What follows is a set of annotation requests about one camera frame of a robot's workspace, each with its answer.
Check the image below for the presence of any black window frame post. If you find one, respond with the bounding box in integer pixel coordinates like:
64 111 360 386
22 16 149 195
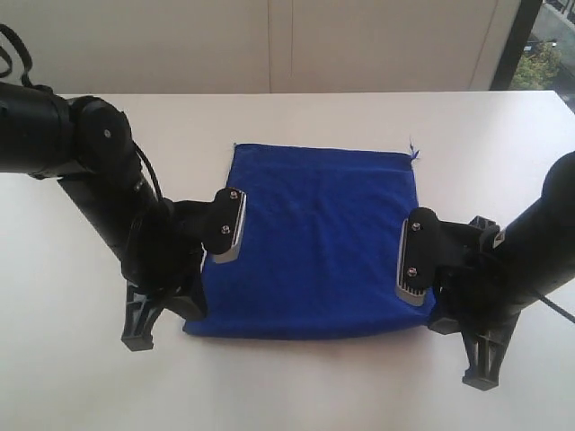
490 0 544 91

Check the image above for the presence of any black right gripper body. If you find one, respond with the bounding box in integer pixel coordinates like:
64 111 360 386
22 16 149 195
433 216 519 334

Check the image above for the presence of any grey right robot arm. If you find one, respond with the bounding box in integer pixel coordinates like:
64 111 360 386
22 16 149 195
428 153 574 391

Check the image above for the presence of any blue microfiber towel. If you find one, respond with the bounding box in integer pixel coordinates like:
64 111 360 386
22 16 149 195
183 143 434 340

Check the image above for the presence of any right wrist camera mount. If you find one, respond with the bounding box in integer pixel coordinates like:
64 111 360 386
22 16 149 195
395 207 440 307

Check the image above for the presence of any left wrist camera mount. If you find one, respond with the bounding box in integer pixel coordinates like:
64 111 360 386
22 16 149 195
200 188 247 264

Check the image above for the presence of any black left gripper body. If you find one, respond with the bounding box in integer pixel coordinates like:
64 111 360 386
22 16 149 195
120 198 210 305

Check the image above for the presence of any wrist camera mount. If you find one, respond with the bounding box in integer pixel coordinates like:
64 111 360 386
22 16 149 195
395 207 440 307
200 188 247 264

